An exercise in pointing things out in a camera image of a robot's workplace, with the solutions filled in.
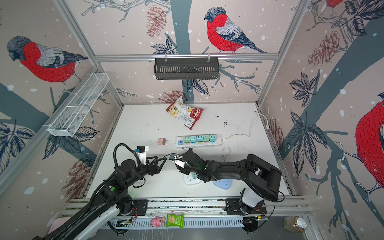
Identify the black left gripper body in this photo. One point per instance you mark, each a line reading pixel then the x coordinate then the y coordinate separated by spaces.
pixel 151 171

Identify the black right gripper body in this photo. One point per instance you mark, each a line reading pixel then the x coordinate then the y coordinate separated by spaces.
pixel 195 170

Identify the white square power socket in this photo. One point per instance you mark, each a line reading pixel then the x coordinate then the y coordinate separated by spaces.
pixel 189 181

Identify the white multicolour power strip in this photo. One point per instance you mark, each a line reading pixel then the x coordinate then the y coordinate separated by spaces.
pixel 180 142

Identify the light green plug adapter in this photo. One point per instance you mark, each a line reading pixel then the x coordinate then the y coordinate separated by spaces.
pixel 206 138

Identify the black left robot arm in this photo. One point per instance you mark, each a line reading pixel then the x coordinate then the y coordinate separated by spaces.
pixel 109 199

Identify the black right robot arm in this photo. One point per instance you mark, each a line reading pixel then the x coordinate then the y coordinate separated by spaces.
pixel 262 179

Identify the pink plug adapter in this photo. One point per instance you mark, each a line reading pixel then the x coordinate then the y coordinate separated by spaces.
pixel 162 141

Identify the blue square power socket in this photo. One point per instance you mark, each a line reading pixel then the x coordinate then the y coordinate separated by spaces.
pixel 224 184

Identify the red white chips bag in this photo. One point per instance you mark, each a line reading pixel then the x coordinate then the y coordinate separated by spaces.
pixel 185 114

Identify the pink toy pig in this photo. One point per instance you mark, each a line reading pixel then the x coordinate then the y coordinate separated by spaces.
pixel 157 222

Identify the green snack packet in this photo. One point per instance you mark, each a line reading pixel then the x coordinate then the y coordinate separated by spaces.
pixel 175 220

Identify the pink tray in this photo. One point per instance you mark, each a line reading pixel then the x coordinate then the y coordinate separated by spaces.
pixel 58 223

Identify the glass jar with lid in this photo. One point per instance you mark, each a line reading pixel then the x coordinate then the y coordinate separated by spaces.
pixel 295 224

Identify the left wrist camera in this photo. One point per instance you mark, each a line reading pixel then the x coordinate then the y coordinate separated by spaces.
pixel 142 153

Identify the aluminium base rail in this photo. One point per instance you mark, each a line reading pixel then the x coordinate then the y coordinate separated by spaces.
pixel 206 212

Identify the white wire mesh shelf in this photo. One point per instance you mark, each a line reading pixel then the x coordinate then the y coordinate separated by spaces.
pixel 71 117

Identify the black hanging wire basket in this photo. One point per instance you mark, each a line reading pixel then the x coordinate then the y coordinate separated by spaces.
pixel 187 69

